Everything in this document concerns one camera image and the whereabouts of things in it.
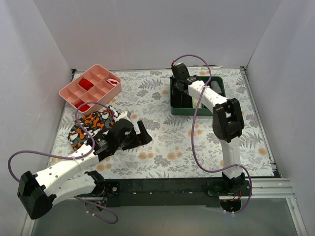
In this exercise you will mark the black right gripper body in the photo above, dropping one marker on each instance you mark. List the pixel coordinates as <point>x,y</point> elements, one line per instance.
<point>179,92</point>

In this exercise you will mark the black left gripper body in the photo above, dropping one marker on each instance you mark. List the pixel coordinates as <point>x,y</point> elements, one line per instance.
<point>133,141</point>

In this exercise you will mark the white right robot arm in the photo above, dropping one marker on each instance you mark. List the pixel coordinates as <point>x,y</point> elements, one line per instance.
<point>228,122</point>

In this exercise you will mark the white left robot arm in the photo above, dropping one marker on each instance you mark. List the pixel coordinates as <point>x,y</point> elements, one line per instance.
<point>61,172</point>

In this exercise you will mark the orange camouflage patterned garment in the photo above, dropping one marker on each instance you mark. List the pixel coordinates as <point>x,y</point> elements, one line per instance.
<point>94,123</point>

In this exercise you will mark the white patterned rolled socks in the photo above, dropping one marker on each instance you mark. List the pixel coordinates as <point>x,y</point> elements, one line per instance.
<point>216,87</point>

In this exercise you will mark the green compartment tray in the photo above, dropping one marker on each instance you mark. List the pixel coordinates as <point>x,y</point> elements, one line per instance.
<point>182,105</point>

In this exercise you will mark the floral fern table mat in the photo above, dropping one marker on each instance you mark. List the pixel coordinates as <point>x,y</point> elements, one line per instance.
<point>181,146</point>

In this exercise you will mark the red rolled garment front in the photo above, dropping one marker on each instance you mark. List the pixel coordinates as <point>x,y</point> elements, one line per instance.
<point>82,106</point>

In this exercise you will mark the red white rolled garment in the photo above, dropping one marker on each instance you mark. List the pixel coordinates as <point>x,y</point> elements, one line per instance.
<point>113,82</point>

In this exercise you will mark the pink compartment tray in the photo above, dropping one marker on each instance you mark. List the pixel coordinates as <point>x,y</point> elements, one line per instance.
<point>97,84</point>

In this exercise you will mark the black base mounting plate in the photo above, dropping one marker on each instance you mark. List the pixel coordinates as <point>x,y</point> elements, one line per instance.
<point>207,192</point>

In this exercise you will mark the red rolled garment back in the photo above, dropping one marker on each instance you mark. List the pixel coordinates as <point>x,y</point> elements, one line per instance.
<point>85,84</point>

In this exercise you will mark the aluminium frame rail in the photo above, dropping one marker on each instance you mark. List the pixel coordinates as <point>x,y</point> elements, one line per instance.
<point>261,188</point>

